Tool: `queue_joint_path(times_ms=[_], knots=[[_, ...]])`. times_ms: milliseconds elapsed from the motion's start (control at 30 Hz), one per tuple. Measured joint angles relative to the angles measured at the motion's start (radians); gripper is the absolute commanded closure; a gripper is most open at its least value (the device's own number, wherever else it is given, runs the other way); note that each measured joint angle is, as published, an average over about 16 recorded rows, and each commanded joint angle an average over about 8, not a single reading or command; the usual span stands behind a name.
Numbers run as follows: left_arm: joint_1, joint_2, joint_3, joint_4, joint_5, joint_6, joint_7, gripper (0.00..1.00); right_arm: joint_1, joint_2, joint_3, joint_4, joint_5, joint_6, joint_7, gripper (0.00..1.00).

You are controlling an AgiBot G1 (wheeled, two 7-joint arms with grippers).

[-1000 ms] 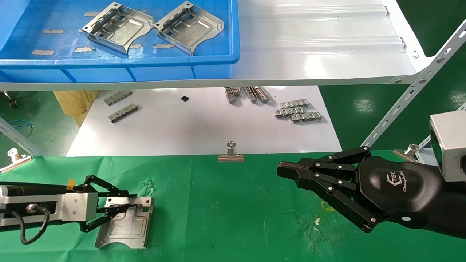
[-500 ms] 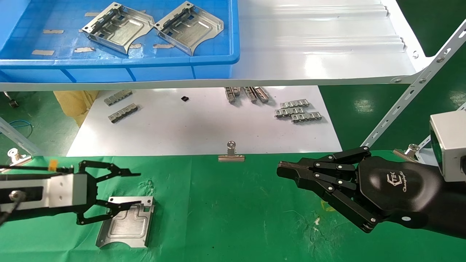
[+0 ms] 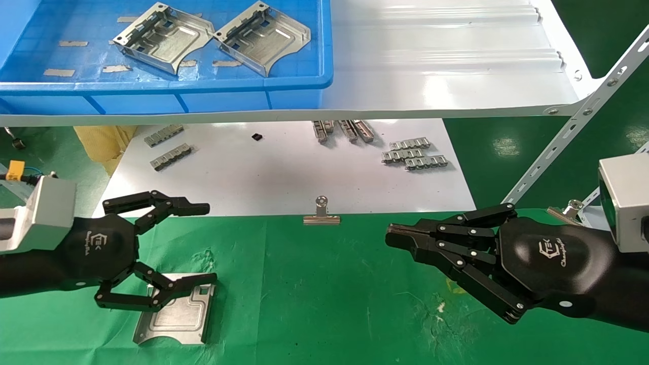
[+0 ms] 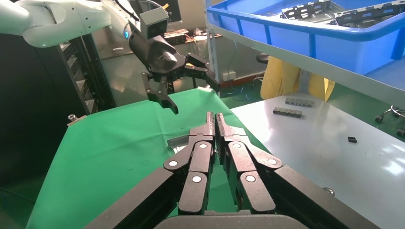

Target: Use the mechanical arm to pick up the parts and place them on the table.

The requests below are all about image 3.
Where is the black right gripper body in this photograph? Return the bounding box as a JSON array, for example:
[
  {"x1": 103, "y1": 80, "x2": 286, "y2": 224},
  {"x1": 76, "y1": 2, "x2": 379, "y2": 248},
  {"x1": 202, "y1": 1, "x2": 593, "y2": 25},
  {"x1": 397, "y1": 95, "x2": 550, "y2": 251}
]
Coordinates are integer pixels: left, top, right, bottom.
[{"x1": 496, "y1": 217, "x2": 618, "y2": 318}]

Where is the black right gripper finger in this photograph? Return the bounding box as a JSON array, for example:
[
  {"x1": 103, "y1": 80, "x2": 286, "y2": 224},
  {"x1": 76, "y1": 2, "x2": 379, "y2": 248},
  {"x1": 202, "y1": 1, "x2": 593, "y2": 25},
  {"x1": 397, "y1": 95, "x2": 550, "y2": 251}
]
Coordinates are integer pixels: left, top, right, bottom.
[
  {"x1": 386, "y1": 203, "x2": 517, "y2": 239},
  {"x1": 386, "y1": 237, "x2": 529, "y2": 325}
]

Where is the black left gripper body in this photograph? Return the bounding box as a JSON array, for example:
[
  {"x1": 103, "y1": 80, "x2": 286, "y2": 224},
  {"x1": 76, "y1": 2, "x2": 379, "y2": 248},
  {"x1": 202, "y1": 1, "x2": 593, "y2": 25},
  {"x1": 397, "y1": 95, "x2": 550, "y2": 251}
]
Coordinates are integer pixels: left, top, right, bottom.
[{"x1": 60, "y1": 213, "x2": 141, "y2": 290}]

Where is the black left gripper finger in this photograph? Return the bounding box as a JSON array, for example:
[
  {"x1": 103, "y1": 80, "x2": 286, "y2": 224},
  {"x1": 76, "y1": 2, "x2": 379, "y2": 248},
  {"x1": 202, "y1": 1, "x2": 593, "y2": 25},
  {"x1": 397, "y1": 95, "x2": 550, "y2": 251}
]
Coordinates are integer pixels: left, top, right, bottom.
[
  {"x1": 95, "y1": 261, "x2": 218, "y2": 312},
  {"x1": 102, "y1": 191, "x2": 210, "y2": 234}
]

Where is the silver sheet metal bracket part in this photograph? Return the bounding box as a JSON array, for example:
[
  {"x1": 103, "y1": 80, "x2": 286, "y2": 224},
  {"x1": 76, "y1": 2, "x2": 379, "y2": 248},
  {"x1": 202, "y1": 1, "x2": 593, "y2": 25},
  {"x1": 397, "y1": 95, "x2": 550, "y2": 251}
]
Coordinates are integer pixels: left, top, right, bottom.
[
  {"x1": 212, "y1": 1, "x2": 313, "y2": 78},
  {"x1": 132, "y1": 272, "x2": 218, "y2": 346},
  {"x1": 112, "y1": 3, "x2": 217, "y2": 76}
]

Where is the grey metal link strip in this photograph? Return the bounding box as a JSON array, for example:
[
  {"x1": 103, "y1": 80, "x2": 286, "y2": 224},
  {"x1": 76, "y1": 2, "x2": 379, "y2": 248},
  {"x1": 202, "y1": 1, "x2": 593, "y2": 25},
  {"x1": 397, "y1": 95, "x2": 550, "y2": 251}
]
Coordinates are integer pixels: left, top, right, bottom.
[
  {"x1": 404, "y1": 155, "x2": 450, "y2": 171},
  {"x1": 382, "y1": 149, "x2": 424, "y2": 164},
  {"x1": 145, "y1": 125, "x2": 185, "y2": 149},
  {"x1": 150, "y1": 143, "x2": 194, "y2": 172},
  {"x1": 389, "y1": 137, "x2": 432, "y2": 151}
]

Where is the yellow plastic bag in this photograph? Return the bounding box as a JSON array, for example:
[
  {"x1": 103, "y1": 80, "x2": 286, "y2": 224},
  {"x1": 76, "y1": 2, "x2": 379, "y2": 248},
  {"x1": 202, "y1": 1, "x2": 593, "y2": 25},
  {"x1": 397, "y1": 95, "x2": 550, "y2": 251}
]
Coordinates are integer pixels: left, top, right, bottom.
[{"x1": 73, "y1": 126, "x2": 138, "y2": 177}]

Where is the blue plastic bin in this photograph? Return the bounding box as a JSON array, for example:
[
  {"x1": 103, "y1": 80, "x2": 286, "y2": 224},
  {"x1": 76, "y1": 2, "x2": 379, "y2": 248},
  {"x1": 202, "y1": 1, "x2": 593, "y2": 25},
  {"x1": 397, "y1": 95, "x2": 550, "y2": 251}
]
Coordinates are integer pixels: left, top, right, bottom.
[{"x1": 0, "y1": 0, "x2": 335, "y2": 116}]

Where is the green table cloth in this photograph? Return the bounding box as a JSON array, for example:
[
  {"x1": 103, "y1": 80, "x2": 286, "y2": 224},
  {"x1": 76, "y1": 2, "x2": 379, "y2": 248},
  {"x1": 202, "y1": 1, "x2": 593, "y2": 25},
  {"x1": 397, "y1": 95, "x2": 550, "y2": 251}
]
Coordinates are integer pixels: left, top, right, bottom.
[{"x1": 0, "y1": 209, "x2": 649, "y2": 365}]

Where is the white metal shelf board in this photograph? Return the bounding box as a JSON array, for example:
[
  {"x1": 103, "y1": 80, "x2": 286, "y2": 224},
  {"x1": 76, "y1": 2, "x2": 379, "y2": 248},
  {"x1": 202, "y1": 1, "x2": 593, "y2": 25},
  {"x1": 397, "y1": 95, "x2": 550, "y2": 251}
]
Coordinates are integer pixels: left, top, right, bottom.
[{"x1": 0, "y1": 0, "x2": 607, "y2": 128}]

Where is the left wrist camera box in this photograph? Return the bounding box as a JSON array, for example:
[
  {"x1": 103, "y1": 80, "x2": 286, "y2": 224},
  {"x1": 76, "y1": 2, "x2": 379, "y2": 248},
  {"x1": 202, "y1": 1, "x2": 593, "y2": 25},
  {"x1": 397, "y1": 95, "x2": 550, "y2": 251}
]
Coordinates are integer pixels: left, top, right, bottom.
[{"x1": 0, "y1": 175, "x2": 77, "y2": 253}]

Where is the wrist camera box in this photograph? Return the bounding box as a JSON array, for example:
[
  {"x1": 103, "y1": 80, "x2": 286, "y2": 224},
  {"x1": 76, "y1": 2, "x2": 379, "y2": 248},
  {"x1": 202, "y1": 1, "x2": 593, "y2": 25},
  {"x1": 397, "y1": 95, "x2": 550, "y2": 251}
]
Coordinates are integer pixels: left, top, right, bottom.
[
  {"x1": 0, "y1": 175, "x2": 77, "y2": 253},
  {"x1": 598, "y1": 154, "x2": 649, "y2": 253}
]

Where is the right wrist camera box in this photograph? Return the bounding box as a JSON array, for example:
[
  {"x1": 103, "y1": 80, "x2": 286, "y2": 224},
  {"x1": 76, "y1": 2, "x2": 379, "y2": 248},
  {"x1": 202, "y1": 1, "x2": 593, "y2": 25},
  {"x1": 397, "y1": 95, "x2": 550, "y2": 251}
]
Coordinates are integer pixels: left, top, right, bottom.
[{"x1": 598, "y1": 154, "x2": 649, "y2": 253}]

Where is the yellow cable connector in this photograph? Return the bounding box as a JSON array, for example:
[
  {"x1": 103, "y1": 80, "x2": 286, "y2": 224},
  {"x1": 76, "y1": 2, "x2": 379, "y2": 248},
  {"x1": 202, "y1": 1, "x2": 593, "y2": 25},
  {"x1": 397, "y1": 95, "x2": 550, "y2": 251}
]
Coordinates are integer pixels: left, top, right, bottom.
[{"x1": 5, "y1": 160, "x2": 27, "y2": 183}]

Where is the grey metal rail piece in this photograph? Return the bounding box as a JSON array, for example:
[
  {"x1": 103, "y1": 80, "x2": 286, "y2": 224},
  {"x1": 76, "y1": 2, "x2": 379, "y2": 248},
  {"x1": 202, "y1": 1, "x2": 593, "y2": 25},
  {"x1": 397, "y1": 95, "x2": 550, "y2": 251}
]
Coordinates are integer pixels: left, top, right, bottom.
[
  {"x1": 338, "y1": 120, "x2": 359, "y2": 144},
  {"x1": 312, "y1": 121, "x2": 336, "y2": 145},
  {"x1": 352, "y1": 120, "x2": 376, "y2": 144}
]

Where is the black plug with cable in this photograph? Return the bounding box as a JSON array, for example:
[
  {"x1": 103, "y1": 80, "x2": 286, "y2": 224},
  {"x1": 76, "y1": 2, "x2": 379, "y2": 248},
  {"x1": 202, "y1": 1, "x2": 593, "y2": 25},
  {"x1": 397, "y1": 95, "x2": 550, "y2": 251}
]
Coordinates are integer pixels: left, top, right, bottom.
[{"x1": 5, "y1": 127, "x2": 27, "y2": 152}]

